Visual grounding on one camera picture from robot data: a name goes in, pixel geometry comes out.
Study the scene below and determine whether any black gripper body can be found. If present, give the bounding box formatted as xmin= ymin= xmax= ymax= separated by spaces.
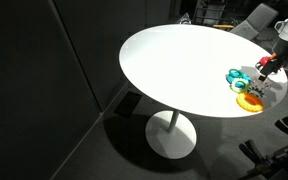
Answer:
xmin=270 ymin=42 xmax=288 ymax=72

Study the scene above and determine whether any colorless transparent ring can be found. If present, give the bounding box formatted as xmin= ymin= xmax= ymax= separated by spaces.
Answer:
xmin=249 ymin=77 xmax=272 ymax=98

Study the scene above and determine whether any grey chair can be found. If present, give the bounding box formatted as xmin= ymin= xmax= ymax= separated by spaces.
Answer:
xmin=231 ymin=3 xmax=278 ymax=40

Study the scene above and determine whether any black clamp stand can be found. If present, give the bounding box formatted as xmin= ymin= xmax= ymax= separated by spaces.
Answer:
xmin=238 ymin=116 xmax=288 ymax=180

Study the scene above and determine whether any black floor plate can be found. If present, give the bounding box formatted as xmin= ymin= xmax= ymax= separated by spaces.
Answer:
xmin=114 ymin=91 xmax=142 ymax=117

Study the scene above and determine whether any red ring on rod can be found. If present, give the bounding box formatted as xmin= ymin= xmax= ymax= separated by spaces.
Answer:
xmin=259 ymin=55 xmax=276 ymax=67

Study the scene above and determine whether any green yellow ring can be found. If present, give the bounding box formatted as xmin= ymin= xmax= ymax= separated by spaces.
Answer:
xmin=230 ymin=78 xmax=251 ymax=94

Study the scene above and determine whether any small black white striped ring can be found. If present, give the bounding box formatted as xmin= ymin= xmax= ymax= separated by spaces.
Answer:
xmin=247 ymin=84 xmax=265 ymax=98

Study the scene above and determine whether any teal thin ring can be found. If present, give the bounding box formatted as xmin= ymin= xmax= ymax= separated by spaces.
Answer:
xmin=228 ymin=68 xmax=243 ymax=78

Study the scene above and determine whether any blue ring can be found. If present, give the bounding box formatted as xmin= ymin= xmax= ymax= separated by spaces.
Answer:
xmin=226 ymin=73 xmax=252 ymax=88

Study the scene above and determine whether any orange yellow ring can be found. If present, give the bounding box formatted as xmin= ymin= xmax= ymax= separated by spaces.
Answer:
xmin=235 ymin=92 xmax=265 ymax=113

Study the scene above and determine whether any white round table pedestal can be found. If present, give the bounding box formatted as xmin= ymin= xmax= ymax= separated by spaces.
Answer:
xmin=145 ymin=110 xmax=197 ymax=159

